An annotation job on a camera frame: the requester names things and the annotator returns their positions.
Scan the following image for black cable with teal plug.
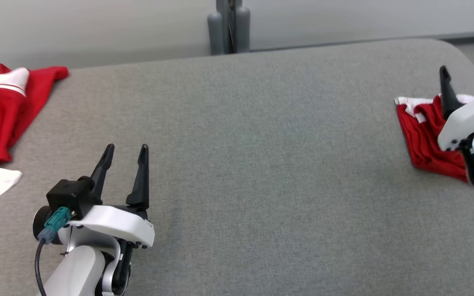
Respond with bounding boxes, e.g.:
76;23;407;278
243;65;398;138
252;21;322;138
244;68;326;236
35;207;72;296

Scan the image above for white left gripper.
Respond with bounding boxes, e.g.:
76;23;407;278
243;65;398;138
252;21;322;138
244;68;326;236
70;144;156;249

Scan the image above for grey metal truss post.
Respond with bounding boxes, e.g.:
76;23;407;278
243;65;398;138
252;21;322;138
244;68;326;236
207;0;251;56

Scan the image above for red shorts with white stripe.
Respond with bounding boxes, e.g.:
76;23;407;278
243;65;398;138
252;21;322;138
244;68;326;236
395;94;474;184

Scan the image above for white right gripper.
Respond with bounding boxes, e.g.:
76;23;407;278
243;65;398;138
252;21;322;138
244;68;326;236
437;62;474;152

